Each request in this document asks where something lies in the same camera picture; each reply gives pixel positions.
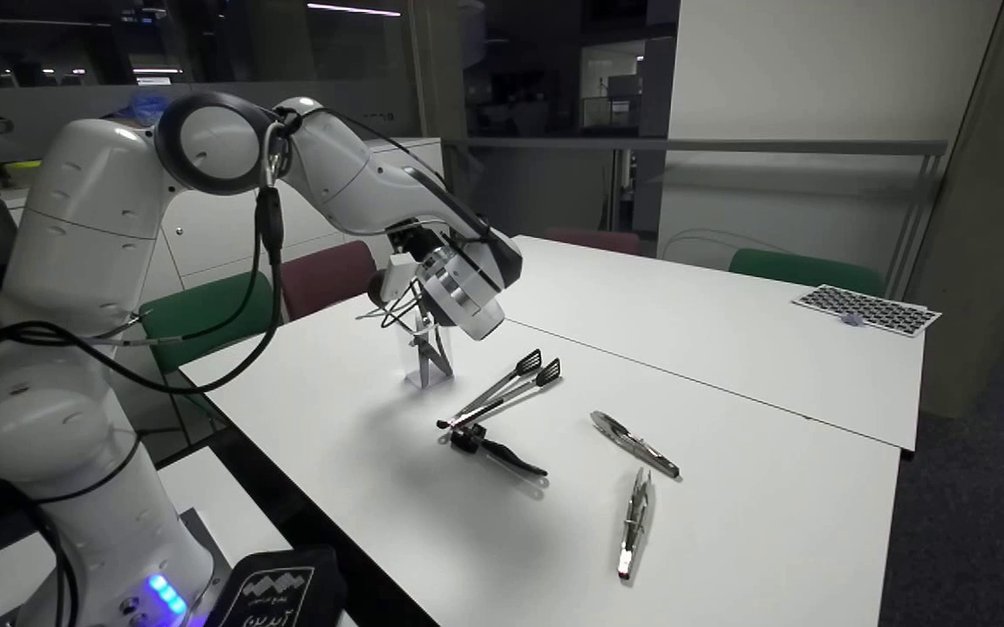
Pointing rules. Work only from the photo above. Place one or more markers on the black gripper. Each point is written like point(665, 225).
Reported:
point(413, 246)

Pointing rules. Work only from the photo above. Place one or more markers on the steel ladle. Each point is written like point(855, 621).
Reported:
point(391, 294)

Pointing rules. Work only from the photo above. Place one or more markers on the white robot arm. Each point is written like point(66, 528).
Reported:
point(77, 281)

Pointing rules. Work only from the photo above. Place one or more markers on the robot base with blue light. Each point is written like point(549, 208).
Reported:
point(141, 569)

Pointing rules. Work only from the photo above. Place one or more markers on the black ladle in jar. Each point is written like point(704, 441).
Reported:
point(405, 354)

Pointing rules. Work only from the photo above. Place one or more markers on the long black-tipped tongs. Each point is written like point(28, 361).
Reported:
point(527, 375)

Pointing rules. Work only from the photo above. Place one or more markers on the short black tongs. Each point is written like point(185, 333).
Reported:
point(478, 441)

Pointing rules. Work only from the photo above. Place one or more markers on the steel tongs far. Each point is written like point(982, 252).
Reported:
point(635, 447)

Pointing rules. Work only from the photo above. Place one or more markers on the steel tongs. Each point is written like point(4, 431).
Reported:
point(635, 525)
point(635, 447)

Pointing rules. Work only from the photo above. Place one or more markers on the steel tongs near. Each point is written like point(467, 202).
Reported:
point(635, 525)

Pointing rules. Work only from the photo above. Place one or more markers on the maroon chair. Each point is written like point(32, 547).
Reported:
point(326, 275)

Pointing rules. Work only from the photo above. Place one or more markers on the dark red chair far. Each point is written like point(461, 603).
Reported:
point(620, 242)

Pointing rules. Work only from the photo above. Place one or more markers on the green chair left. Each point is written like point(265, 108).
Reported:
point(207, 318)

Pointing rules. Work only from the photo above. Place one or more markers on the green chair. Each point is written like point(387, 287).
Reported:
point(808, 268)
point(207, 318)

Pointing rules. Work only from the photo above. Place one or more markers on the black control box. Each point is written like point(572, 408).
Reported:
point(280, 589)

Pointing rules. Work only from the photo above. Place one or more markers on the green chair far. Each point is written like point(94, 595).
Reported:
point(808, 268)

